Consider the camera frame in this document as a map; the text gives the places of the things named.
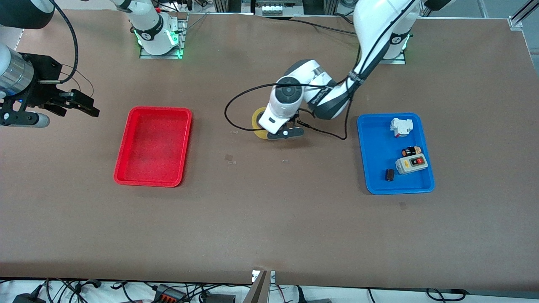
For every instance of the large square tape patch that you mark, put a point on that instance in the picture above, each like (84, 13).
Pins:
(229, 158)

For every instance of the blue plastic tray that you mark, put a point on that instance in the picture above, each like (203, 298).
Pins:
(379, 160)

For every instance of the grey on-off switch box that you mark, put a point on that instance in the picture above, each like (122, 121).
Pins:
(412, 164)

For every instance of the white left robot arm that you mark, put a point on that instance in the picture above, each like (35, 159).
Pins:
(379, 21)

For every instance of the aluminium profile post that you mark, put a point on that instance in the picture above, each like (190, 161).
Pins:
(261, 290)

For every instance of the aluminium frame structure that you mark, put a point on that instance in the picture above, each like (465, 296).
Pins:
(320, 6)

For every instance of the clear yellowish tape roll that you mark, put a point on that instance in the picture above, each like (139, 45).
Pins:
(257, 120)

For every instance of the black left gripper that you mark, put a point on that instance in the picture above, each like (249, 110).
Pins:
(295, 116)

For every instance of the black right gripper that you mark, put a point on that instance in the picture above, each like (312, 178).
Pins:
(43, 80)

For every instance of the diagonal aluminium strut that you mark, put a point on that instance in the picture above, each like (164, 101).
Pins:
(524, 9)

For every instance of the white power strip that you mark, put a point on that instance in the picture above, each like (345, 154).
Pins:
(273, 8)

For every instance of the white circuit breaker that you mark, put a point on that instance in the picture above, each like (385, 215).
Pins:
(401, 126)

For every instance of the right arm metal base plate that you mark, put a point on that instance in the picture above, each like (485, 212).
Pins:
(182, 38)

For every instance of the small dark capacitor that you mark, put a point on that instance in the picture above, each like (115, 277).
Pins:
(390, 175)

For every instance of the metal table corner bracket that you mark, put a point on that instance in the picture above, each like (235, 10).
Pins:
(516, 23)

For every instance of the orange black power adapter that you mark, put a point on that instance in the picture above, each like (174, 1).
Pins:
(168, 294)

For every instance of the red plastic tray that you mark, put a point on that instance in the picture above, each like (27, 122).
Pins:
(151, 147)

